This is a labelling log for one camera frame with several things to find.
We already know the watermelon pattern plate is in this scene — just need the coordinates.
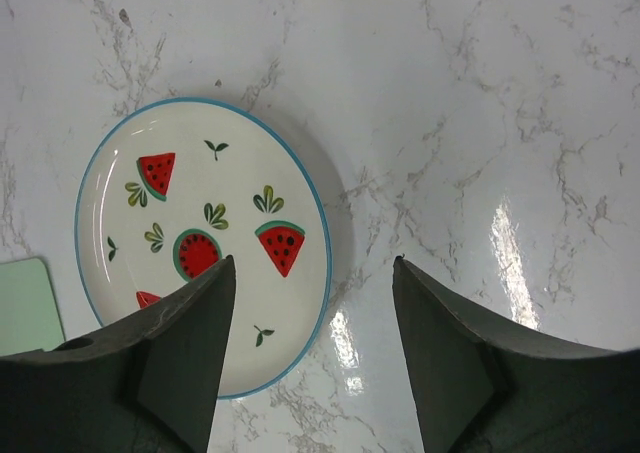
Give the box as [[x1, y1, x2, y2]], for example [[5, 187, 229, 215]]
[[74, 97, 333, 399]]

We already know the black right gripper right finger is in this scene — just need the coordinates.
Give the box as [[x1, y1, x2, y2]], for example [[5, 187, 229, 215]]
[[392, 258, 639, 452]]

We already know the green clipboard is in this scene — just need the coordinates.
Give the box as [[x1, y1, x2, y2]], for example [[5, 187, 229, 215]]
[[0, 258, 65, 356]]

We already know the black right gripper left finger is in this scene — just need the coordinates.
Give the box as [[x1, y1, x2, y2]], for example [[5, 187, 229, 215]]
[[1, 256, 236, 452]]

